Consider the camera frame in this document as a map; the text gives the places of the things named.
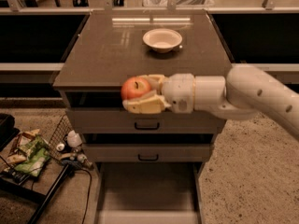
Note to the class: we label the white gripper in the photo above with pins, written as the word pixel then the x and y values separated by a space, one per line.
pixel 177 91

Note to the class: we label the red apple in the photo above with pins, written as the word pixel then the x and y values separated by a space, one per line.
pixel 134 87

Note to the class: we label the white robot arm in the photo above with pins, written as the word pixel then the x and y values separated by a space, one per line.
pixel 245 91

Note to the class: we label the grey drawer cabinet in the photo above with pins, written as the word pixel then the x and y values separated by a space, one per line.
pixel 110 49

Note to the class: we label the open bottom drawer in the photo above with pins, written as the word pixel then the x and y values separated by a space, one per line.
pixel 148 193

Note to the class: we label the white paper bowl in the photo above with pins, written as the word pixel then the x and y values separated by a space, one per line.
pixel 162 40

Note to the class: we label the white plastic bottle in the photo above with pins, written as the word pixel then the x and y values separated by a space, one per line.
pixel 73 139

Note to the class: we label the clear plastic bin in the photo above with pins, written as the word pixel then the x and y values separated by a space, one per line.
pixel 179 3

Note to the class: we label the black stand leg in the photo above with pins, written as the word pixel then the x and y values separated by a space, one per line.
pixel 46 200

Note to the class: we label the green snack bag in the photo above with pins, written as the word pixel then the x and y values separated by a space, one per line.
pixel 37 155

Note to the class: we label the brown snack packet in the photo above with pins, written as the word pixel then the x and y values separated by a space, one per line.
pixel 17 154

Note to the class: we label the middle drawer with black handle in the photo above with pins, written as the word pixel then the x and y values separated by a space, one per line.
pixel 147 153

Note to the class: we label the drawer with black handle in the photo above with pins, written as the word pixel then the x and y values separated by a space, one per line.
pixel 147 153
pixel 100 120

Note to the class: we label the top drawer with black handle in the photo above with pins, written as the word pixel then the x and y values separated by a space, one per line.
pixel 100 120

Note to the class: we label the wire mesh basket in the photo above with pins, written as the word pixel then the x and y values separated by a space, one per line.
pixel 61 131

